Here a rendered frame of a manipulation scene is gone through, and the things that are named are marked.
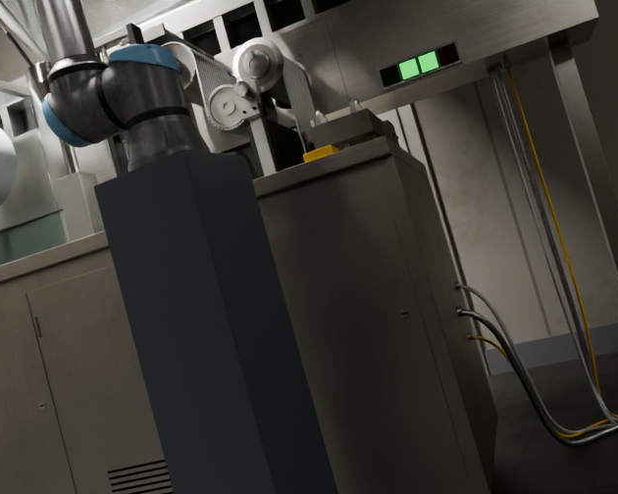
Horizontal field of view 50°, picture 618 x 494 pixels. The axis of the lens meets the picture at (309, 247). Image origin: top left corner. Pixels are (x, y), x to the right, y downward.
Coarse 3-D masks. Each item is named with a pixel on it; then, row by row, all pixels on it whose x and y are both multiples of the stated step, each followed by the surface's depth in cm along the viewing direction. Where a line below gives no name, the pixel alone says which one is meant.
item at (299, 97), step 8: (288, 80) 183; (288, 88) 180; (296, 88) 188; (304, 88) 197; (288, 96) 179; (296, 96) 186; (304, 96) 194; (296, 104) 183; (304, 104) 192; (312, 104) 201; (296, 112) 181; (304, 112) 189; (312, 112) 198; (296, 120) 179; (304, 120) 187; (304, 128) 184; (304, 136) 182
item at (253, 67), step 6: (246, 54) 180; (258, 54) 179; (264, 54) 178; (246, 60) 180; (252, 60) 180; (258, 60) 179; (264, 60) 179; (246, 66) 180; (252, 66) 180; (258, 66) 179; (264, 66) 179; (270, 66) 180; (246, 72) 180; (252, 72) 180; (258, 72) 179; (264, 72) 179; (258, 78) 181
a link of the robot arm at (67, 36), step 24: (48, 0) 122; (72, 0) 124; (48, 24) 122; (72, 24) 123; (48, 48) 123; (72, 48) 122; (72, 72) 120; (96, 72) 122; (48, 96) 124; (72, 96) 120; (96, 96) 119; (48, 120) 123; (72, 120) 121; (96, 120) 120; (72, 144) 125
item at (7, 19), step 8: (0, 8) 226; (0, 16) 228; (8, 16) 228; (0, 24) 229; (8, 24) 230; (16, 24) 231; (144, 24) 232; (8, 32) 231; (16, 32) 233; (24, 32) 233; (24, 40) 235; (32, 48) 237; (24, 56) 236; (40, 56) 240; (32, 64) 239
